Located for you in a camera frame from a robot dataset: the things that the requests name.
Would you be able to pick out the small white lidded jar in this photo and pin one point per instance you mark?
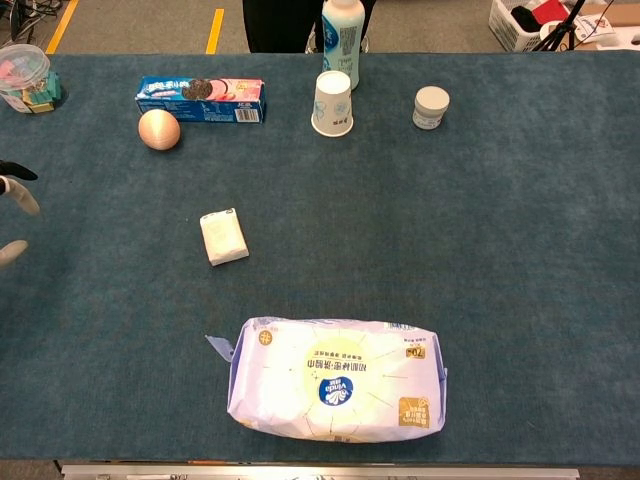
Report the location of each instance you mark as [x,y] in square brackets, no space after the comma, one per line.
[430,107]

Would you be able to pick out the clear jar of coloured blocks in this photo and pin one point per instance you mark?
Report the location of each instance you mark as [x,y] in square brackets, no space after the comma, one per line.
[25,77]

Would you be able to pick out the white blue drink bottle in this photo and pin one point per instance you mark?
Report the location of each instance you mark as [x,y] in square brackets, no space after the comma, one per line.
[343,40]

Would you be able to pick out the black tripod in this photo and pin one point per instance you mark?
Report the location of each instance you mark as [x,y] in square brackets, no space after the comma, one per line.
[560,30]

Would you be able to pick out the white paper cup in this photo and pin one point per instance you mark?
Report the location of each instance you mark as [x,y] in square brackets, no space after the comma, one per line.
[332,104]

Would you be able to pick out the person's dark legs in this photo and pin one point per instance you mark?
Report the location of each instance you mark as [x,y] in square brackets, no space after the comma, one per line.
[280,25]

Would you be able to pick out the large purple wet wipes pack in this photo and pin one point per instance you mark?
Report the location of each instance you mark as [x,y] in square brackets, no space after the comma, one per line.
[335,380]

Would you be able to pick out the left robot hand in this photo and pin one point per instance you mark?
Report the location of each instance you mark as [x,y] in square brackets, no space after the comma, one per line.
[20,195]

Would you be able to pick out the cardboard box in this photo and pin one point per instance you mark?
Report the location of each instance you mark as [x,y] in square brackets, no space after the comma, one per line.
[620,15]

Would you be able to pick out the tan egg-shaped ball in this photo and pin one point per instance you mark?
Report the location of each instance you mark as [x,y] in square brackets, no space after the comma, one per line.
[159,129]

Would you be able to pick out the white plastic basket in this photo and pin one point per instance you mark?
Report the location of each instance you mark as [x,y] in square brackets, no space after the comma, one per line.
[520,27]

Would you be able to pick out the silver table edge rail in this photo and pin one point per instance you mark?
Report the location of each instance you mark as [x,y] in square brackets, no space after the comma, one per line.
[320,472]

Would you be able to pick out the blue cookie box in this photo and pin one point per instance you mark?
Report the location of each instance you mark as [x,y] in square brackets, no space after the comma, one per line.
[200,100]

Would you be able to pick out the small white packet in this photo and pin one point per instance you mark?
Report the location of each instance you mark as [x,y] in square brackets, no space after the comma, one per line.
[224,237]

